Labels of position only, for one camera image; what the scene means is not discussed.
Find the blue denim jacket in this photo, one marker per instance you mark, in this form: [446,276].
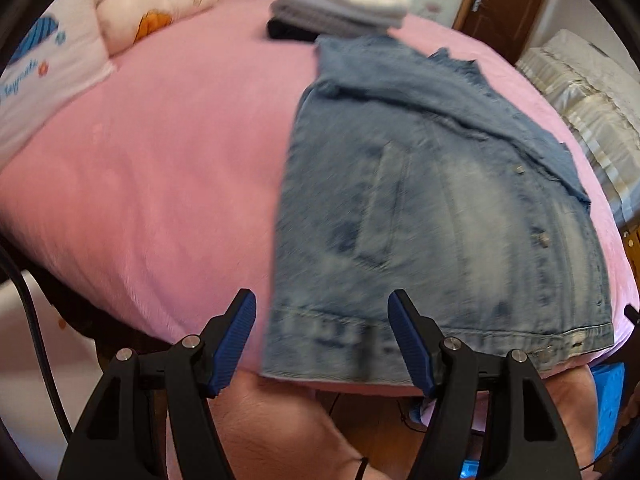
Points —
[450,210]

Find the blue plastic box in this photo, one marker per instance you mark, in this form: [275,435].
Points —
[609,405]

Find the white bedside cabinet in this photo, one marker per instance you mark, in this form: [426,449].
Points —
[30,360]

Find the grey folded garment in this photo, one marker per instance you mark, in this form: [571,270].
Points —
[310,17]

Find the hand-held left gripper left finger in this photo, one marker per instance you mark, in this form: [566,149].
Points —
[232,347]

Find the person's leg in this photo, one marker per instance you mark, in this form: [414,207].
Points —
[570,410]
[300,430]

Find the pink blanket bed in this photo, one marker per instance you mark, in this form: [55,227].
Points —
[150,185]

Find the person's right leg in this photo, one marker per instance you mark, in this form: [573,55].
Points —
[570,410]

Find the pink pillow with bag print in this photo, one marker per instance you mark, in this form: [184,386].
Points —
[50,60]

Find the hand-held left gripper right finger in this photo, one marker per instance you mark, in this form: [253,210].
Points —
[411,345]

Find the brown wooden door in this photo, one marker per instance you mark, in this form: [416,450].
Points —
[505,5]

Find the pink pillow with orange shell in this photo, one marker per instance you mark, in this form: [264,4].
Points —
[150,10]

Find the person's left leg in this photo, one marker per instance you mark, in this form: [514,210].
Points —
[300,430]

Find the wooden drawer cabinet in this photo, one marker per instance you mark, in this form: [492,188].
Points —
[633,255]

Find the black folded garment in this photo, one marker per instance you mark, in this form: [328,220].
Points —
[287,30]

